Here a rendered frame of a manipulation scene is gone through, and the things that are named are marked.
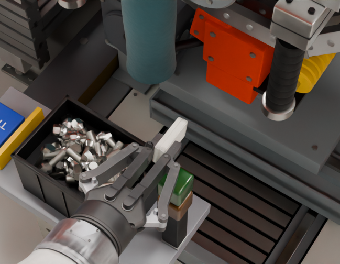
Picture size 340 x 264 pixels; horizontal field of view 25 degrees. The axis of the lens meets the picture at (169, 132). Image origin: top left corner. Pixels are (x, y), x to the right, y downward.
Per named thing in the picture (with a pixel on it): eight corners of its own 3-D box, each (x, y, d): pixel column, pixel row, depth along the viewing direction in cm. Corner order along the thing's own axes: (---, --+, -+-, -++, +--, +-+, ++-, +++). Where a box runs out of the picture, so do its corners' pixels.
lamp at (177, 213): (193, 202, 113) (194, 190, 110) (178, 223, 111) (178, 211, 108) (171, 189, 114) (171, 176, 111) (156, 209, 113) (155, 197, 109)
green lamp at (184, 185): (194, 187, 109) (195, 174, 106) (179, 208, 107) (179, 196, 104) (171, 173, 110) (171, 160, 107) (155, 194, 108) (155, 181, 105)
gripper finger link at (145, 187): (119, 201, 93) (129, 207, 92) (165, 147, 100) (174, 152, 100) (117, 221, 95) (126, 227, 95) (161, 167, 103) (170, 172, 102)
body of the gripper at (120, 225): (123, 240, 86) (162, 188, 93) (61, 207, 89) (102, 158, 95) (118, 277, 92) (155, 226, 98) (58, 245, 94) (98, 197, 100)
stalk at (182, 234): (188, 235, 123) (191, 176, 106) (177, 251, 122) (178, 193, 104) (171, 225, 124) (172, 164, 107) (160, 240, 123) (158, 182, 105)
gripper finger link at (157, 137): (146, 165, 101) (127, 156, 102) (164, 143, 104) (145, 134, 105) (147, 158, 100) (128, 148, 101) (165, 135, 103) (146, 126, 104)
